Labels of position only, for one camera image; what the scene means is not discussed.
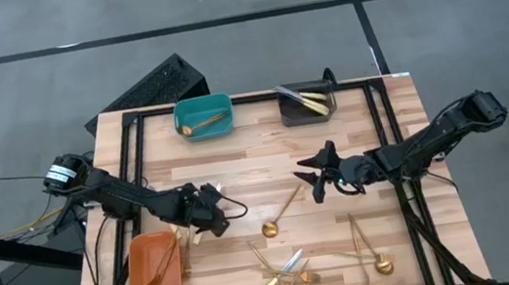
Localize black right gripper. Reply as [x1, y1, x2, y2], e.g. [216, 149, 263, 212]
[289, 135, 377, 207]

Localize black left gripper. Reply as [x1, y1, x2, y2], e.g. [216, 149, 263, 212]
[169, 178, 233, 244]

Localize black floor beam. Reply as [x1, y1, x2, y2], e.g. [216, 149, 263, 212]
[0, 217, 86, 281]

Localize small black mount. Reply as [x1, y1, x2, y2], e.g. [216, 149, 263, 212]
[319, 65, 340, 91]

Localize teal plastic bin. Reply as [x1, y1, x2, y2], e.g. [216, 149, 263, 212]
[170, 91, 238, 144]

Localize orange plastic bin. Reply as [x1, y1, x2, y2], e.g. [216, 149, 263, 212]
[120, 228, 187, 285]

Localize black perforated metal box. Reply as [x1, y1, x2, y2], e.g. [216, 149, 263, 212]
[76, 49, 214, 139]

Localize gold spoon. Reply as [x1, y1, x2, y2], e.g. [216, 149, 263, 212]
[347, 208, 397, 281]
[256, 183, 309, 240]
[175, 109, 233, 139]
[176, 109, 233, 138]

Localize black aluminium table frame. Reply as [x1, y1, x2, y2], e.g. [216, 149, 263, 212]
[50, 64, 495, 285]

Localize dark grey plastic bin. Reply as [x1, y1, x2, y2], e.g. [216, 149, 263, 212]
[275, 77, 340, 129]

